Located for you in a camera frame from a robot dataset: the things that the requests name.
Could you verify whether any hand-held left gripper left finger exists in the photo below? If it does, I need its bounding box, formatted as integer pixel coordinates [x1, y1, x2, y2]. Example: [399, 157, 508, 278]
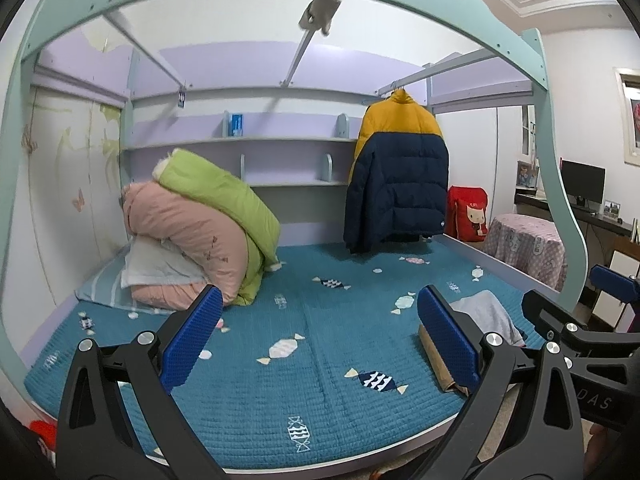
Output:
[56, 284, 226, 480]

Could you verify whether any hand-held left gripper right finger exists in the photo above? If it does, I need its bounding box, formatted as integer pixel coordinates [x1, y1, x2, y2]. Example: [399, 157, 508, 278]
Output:
[417, 285, 588, 480]

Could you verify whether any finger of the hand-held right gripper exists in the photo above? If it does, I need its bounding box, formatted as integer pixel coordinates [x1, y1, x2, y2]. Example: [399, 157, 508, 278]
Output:
[590, 265, 640, 333]
[522, 290, 601, 343]

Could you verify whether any navy and grey sweater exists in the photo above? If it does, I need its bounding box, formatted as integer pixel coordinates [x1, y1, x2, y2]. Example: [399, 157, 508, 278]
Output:
[450, 290, 527, 348]

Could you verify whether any white cabinet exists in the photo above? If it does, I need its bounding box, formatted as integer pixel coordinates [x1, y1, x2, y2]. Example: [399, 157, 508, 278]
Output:
[592, 250, 640, 332]

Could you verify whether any dark desk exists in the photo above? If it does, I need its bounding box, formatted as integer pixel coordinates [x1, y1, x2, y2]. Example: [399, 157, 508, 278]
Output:
[515, 192, 640, 241]

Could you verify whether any pink patterned table cover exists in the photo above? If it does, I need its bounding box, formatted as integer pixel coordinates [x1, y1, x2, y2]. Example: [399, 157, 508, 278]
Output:
[487, 213, 568, 291]

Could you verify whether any white pillow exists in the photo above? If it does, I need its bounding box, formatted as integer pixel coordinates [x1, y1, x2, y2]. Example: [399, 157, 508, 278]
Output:
[121, 235, 206, 291]

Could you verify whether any pink quilt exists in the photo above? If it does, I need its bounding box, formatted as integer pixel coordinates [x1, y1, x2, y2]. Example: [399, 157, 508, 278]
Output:
[121, 182, 251, 311]

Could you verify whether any striped pillow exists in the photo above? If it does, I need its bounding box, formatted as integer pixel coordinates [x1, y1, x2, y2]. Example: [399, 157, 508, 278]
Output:
[75, 260, 176, 316]

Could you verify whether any black monitor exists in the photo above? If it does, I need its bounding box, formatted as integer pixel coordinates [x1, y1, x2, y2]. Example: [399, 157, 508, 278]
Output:
[560, 160, 607, 211]

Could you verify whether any teal candy-print bed mat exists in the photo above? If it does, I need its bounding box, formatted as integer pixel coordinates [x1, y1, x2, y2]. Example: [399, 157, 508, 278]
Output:
[22, 240, 548, 471]

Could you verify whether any red cartoon bag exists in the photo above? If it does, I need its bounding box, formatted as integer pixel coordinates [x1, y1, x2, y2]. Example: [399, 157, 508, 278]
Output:
[446, 186, 490, 243]

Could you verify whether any framed cartoon picture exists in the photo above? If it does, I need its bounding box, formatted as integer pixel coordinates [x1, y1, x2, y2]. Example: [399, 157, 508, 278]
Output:
[517, 160, 538, 191]

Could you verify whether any green quilt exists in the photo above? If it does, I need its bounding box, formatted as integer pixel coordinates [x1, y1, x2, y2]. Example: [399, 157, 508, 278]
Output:
[157, 149, 281, 307]

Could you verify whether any navy and yellow puffer jacket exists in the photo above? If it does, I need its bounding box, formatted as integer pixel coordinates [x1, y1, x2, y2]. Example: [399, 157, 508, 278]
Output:
[344, 89, 449, 255]

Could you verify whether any white sliding closet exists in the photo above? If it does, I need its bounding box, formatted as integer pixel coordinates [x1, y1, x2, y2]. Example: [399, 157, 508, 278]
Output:
[435, 105, 537, 221]

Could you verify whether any red cloth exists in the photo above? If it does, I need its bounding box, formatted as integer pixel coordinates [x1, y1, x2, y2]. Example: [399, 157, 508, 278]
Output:
[27, 419, 58, 448]

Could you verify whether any lavender shelf unit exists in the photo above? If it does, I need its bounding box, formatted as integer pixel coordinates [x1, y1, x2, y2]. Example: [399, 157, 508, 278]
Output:
[122, 112, 363, 191]

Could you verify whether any white butterfly-print wardrobe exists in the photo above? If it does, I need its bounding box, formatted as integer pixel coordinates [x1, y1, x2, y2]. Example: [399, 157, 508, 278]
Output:
[22, 85, 126, 301]

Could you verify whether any framed wall picture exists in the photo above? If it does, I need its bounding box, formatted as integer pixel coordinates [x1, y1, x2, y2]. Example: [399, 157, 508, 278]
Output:
[614, 66, 640, 165]

